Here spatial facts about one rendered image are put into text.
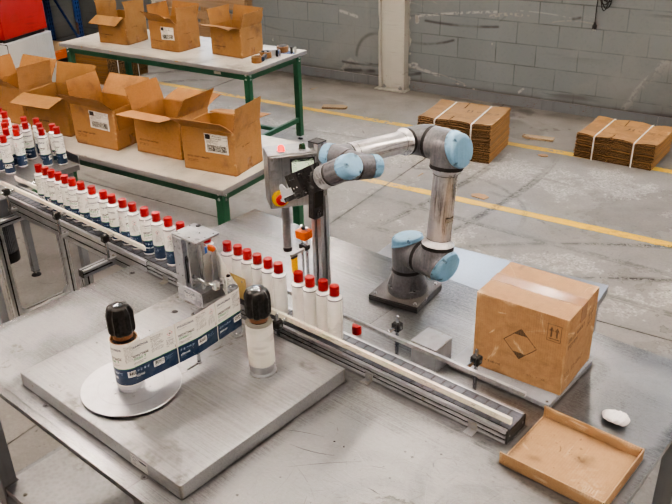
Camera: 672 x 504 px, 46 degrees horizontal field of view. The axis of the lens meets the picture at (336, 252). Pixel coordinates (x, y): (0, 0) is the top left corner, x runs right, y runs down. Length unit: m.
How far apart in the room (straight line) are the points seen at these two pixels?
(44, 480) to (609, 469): 2.08
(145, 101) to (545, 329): 3.05
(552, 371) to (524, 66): 5.74
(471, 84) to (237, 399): 6.20
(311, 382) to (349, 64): 6.67
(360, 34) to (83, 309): 6.14
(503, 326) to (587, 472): 0.50
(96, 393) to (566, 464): 1.39
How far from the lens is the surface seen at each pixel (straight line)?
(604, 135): 6.81
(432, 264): 2.80
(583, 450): 2.40
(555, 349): 2.47
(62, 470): 3.38
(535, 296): 2.50
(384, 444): 2.35
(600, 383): 2.67
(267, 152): 2.61
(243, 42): 6.78
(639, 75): 7.73
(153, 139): 4.71
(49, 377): 2.71
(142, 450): 2.34
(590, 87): 7.86
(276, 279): 2.74
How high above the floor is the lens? 2.37
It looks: 27 degrees down
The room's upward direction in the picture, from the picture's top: 2 degrees counter-clockwise
